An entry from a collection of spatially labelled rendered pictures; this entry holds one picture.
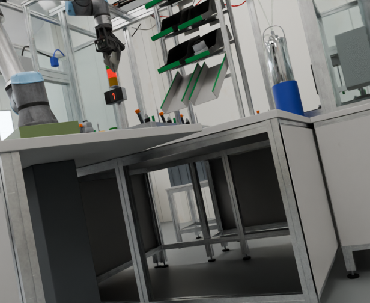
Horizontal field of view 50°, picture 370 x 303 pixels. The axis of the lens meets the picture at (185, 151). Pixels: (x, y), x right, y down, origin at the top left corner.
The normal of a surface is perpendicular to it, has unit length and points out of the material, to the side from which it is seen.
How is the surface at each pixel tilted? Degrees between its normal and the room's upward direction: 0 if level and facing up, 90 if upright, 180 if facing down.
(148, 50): 90
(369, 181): 90
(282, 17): 90
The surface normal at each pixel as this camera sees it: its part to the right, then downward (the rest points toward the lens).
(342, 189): -0.44, 0.03
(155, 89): -0.74, 0.11
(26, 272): 0.64, -0.18
